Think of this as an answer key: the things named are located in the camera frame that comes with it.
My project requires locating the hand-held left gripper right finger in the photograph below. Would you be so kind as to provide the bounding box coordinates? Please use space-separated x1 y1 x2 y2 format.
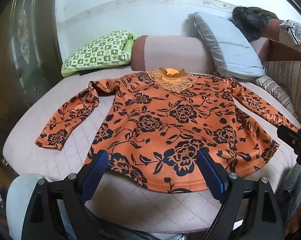
197 149 285 240

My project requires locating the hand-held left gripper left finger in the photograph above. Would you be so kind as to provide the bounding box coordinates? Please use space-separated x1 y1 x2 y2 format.
23 150 110 240

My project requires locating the orange floral long-sleeve shirt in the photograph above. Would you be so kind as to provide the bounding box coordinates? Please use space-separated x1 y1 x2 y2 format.
35 67 301 194

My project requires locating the person's jeans leg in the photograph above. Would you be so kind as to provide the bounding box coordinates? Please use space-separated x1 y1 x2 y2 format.
275 164 301 235

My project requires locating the striped beige blanket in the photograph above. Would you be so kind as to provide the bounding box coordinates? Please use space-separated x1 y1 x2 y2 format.
252 60 301 130

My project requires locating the light grey cloth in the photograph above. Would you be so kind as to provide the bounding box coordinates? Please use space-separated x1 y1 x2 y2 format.
5 173 49 240

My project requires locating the brown and beige coat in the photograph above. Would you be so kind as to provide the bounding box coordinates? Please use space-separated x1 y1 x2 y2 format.
258 17 301 62

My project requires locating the grey shiny cloth patch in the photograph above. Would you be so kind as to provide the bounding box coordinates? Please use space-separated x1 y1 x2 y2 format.
280 19 301 46

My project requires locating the grey pillow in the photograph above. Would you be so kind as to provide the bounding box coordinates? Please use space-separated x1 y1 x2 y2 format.
187 12 267 81

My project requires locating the green patterned pillow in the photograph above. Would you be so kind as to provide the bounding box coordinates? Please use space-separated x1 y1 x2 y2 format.
61 30 138 77

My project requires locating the pink and brown bolster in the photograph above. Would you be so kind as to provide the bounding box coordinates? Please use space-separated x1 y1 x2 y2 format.
130 35 217 75

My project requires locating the dark fur collar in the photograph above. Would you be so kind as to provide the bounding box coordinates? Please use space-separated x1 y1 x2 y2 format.
232 6 279 42

